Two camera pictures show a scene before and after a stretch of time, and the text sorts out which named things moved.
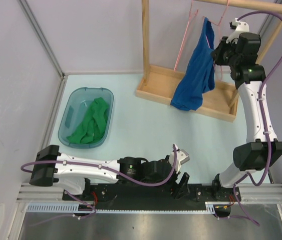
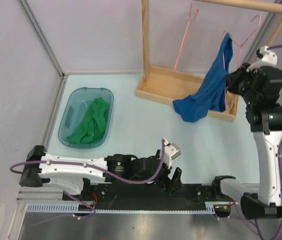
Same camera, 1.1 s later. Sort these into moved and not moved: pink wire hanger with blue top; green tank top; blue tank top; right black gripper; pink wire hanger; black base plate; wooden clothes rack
Moved: right black gripper; blue tank top; pink wire hanger with blue top
Not moved: pink wire hanger; black base plate; green tank top; wooden clothes rack
